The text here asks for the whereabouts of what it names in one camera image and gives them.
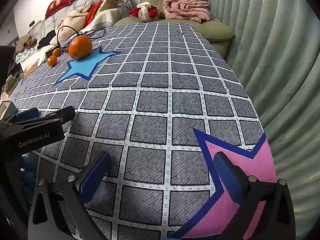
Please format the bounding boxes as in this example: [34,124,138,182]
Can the pale green curtain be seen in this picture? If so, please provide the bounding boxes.
[202,0,320,240]

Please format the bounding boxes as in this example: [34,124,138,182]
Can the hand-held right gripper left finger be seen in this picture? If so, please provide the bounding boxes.
[27,151,112,240]

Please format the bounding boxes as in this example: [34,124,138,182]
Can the red white plush toy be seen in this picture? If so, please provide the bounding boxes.
[128,2,161,22]

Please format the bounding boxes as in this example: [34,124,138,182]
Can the tan garment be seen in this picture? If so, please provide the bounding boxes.
[15,35,38,53]

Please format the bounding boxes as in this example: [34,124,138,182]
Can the white sofa throw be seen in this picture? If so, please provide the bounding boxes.
[82,7,123,32]

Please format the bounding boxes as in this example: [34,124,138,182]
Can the pink folded blanket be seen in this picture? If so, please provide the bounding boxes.
[163,0,220,23]

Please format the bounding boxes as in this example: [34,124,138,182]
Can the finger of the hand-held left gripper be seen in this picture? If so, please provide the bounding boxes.
[10,106,76,131]
[0,107,39,128]

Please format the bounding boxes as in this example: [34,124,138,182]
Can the grey striped sofa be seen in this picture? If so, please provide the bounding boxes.
[15,0,133,53]

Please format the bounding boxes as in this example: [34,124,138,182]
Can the beige fleece garment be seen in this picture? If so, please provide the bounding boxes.
[49,6,92,46]

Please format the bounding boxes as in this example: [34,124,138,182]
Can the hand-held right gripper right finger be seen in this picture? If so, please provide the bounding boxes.
[212,152,297,240]

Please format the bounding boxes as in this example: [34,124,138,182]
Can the red garment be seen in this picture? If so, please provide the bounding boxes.
[85,0,103,25]

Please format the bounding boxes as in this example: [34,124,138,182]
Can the red cushion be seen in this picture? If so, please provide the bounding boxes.
[45,0,78,19]

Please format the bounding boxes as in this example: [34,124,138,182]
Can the green armchair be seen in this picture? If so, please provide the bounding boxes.
[114,0,235,55]

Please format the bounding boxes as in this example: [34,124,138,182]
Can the large orange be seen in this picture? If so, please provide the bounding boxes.
[68,35,93,60]

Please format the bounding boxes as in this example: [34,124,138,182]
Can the black power adapter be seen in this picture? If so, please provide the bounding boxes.
[45,45,61,58]

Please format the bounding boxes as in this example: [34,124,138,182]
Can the grey checkered star blanket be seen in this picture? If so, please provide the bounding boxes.
[7,22,278,240]

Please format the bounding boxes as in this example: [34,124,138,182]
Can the white blue patterned clothes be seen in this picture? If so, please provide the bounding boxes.
[16,47,48,64]

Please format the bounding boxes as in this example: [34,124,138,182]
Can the black printed box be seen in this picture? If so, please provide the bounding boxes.
[9,64,22,78]

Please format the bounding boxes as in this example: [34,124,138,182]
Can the black garment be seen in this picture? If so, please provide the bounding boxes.
[37,30,57,48]

